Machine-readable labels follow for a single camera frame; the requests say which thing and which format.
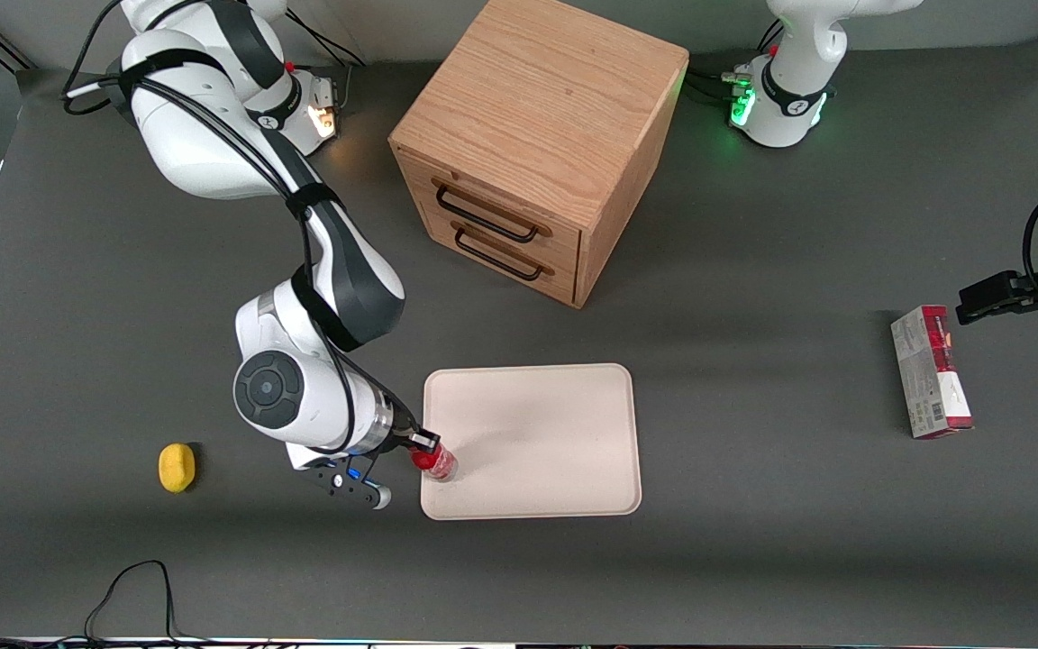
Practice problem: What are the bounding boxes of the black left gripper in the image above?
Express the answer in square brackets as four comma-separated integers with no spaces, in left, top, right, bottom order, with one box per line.
[956,230,1038,325]

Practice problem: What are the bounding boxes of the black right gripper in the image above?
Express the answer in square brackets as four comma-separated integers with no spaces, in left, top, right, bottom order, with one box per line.
[386,389,442,453]

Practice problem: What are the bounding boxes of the beige rectangular tray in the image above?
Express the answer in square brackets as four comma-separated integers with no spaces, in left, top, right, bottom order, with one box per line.
[420,363,643,522]

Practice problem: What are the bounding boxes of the red and white carton box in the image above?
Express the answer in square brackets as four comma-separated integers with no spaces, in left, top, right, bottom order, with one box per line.
[890,305,975,440]

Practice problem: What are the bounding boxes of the yellow lemon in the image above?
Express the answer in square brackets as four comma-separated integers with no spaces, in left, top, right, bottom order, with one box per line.
[159,443,196,494]

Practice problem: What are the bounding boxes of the wooden drawer cabinet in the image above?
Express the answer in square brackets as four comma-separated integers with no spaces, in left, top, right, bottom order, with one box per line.
[388,0,690,309]

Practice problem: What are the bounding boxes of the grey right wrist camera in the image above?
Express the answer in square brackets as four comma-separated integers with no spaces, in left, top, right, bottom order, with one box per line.
[289,444,392,511]

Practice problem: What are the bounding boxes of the black drawer handle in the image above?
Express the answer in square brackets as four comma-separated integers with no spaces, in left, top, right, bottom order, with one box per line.
[454,225,545,282]
[433,180,542,244]

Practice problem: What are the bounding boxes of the black loose cable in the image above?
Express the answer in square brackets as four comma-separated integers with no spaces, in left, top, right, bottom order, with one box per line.
[0,559,214,648]

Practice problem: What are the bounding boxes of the black cable bundle on arm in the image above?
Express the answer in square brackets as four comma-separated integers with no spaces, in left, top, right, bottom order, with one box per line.
[62,0,385,470]

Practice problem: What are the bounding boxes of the black base cables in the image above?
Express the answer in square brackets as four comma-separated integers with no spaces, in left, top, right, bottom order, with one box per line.
[688,68,750,105]

